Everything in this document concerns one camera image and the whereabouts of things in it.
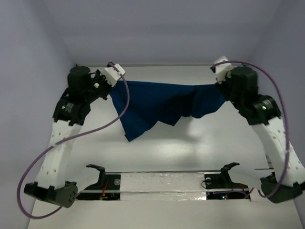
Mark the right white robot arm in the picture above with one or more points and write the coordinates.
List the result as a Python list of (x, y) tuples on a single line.
[(287, 180)]

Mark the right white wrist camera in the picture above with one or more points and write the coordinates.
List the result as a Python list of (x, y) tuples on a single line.
[(220, 68)]

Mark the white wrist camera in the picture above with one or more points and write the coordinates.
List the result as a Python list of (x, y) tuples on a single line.
[(113, 73), (220, 68)]

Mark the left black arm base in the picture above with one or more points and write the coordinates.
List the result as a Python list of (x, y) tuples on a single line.
[(106, 188)]

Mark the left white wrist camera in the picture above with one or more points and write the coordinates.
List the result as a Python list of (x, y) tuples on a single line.
[(113, 73)]

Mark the blue printed t-shirt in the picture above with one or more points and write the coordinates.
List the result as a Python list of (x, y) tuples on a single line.
[(148, 103)]

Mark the white foam strip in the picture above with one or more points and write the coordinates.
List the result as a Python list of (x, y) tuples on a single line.
[(157, 186)]

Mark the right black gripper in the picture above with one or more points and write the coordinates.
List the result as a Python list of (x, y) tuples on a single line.
[(222, 86)]

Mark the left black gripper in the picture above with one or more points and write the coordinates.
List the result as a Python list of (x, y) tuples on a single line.
[(104, 86)]

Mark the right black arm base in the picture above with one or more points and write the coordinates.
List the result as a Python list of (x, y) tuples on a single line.
[(219, 186)]

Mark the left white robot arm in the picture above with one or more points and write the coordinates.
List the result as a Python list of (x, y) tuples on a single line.
[(51, 185)]

